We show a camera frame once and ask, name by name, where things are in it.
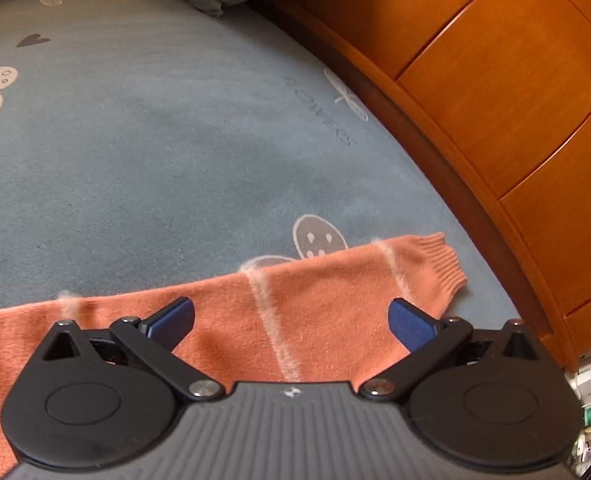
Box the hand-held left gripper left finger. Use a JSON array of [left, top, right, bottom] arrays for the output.
[[42, 296, 224, 403]]

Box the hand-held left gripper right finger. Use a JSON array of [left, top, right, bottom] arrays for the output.
[[359, 297, 545, 403]]

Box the orange knit sweater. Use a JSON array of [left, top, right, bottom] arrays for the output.
[[0, 232, 469, 480]]

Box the white charger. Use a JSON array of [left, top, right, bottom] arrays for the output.
[[574, 366, 591, 402]]

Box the wooden headboard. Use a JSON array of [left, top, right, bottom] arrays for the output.
[[248, 0, 591, 372]]

